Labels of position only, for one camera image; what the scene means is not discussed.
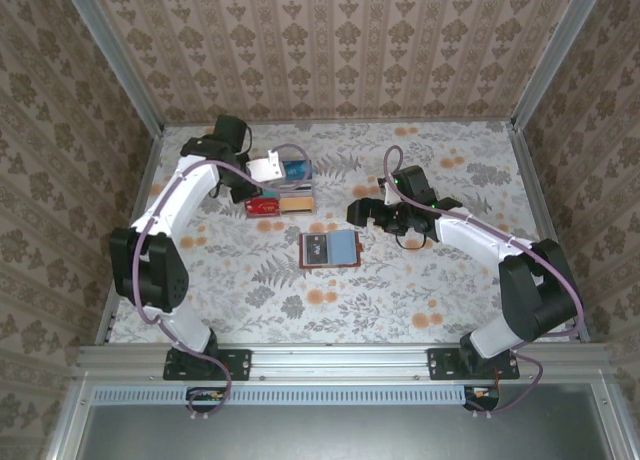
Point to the tan credit card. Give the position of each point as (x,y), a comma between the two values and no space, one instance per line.
(297,205)

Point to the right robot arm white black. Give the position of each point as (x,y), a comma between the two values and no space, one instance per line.
(470,230)

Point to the grey metal panel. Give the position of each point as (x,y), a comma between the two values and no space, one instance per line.
(340,435)

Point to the floral patterned table cover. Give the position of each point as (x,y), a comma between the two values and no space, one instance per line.
(350,300)

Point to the wide aluminium mounting rail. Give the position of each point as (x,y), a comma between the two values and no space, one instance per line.
(340,362)

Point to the blue credit card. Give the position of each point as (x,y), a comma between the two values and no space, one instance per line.
(297,172)

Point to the white black striped card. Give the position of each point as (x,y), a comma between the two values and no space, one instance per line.
(300,190)

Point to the aluminium frame post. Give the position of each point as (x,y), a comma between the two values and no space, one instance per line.
(555,55)
(115,60)

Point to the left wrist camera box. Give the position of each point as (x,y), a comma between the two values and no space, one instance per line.
(265,167)

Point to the thin aluminium table rail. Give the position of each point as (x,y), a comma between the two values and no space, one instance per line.
(340,120)

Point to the black credit card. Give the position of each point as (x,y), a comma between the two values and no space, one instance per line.
(315,250)

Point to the brown leather card holder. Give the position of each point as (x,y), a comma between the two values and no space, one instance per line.
(342,247)

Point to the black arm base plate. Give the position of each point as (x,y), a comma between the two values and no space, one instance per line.
(240,365)
(440,365)

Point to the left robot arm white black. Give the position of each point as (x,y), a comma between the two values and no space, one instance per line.
(170,200)

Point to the black control board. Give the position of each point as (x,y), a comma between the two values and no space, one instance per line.
(205,397)
(482,397)

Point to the red credit card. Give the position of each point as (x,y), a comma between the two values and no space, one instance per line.
(262,207)

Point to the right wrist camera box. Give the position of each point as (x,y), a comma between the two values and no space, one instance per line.
(386,195)

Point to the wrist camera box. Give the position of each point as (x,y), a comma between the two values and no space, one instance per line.
(386,195)
(265,167)

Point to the aluminium table side rail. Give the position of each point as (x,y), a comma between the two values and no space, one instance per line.
(145,190)
(535,195)

